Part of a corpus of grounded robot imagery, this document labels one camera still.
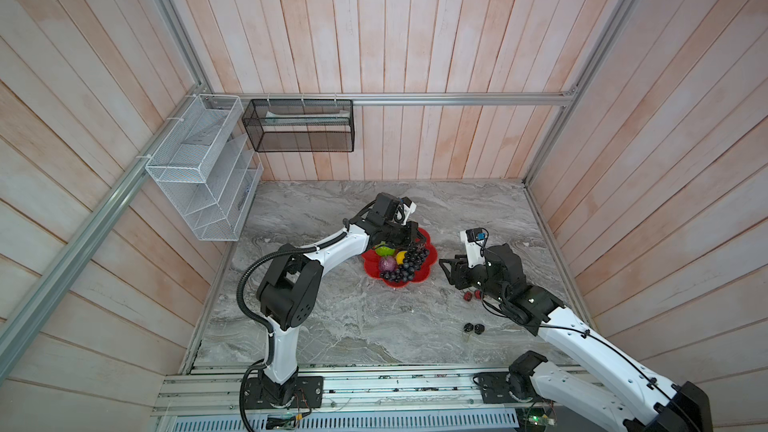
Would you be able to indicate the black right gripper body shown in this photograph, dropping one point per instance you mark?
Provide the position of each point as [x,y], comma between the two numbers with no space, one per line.
[476,276]

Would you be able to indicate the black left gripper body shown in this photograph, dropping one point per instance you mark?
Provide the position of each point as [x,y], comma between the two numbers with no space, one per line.
[398,234]

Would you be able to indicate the two red cherries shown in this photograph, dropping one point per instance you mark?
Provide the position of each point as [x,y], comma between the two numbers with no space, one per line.
[473,295]

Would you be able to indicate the yellow fake lemon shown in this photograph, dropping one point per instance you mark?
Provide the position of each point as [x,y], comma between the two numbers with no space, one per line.
[400,257]

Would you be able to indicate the green bumpy fake fruit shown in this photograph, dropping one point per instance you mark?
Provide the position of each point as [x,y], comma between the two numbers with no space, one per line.
[385,250]

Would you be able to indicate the black fake grape bunch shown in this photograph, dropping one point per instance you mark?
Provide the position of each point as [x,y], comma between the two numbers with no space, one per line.
[415,259]

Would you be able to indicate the purple fake fig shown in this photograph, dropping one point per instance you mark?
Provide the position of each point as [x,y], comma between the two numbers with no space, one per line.
[387,265]

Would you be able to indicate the red flower-shaped fruit bowl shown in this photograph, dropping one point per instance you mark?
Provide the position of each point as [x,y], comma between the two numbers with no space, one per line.
[371,260]

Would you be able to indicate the two black cherries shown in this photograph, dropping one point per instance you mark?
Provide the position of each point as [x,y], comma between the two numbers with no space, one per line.
[471,330]

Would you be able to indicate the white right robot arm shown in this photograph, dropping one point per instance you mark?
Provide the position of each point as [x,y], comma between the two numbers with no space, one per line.
[625,395]

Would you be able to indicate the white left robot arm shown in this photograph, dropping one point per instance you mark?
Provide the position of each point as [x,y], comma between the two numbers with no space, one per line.
[279,290]

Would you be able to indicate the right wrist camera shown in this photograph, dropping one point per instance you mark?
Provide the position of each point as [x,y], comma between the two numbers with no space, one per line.
[474,240]

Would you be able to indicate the horizontal aluminium wall rail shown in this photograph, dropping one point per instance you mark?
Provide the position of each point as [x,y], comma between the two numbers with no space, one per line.
[422,99]

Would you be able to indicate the black wire mesh basket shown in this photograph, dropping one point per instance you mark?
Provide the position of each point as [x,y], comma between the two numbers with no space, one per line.
[300,125]

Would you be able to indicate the white wire mesh shelf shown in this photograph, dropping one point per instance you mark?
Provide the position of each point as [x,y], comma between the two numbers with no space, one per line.
[206,170]

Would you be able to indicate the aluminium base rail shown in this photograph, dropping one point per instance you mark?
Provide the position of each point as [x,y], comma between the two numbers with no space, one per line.
[370,398]

